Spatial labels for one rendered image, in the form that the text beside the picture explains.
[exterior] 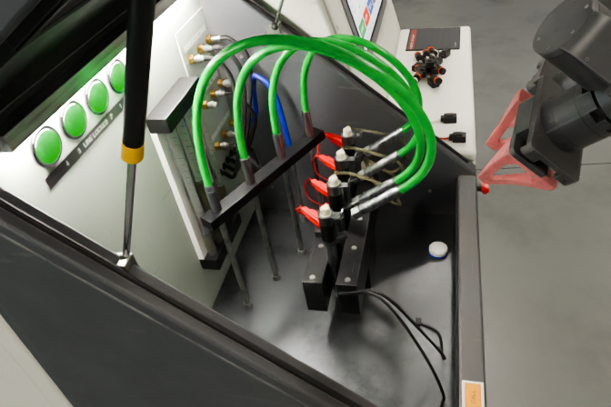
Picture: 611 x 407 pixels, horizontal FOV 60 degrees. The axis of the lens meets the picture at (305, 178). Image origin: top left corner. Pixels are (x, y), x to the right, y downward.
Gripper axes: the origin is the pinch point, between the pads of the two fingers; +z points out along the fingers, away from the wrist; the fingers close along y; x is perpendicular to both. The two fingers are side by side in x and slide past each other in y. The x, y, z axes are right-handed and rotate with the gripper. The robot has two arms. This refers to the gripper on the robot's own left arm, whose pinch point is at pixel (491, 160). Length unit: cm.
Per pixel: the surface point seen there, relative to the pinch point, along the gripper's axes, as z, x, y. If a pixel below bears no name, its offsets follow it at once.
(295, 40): 13.2, -24.3, -10.1
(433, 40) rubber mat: 63, 18, -93
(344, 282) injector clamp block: 40.9, 7.2, 3.3
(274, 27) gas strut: 39, -26, -34
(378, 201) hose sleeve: 26.4, 1.2, -5.1
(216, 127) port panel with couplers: 58, -25, -20
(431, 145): 13.5, -0.1, -9.3
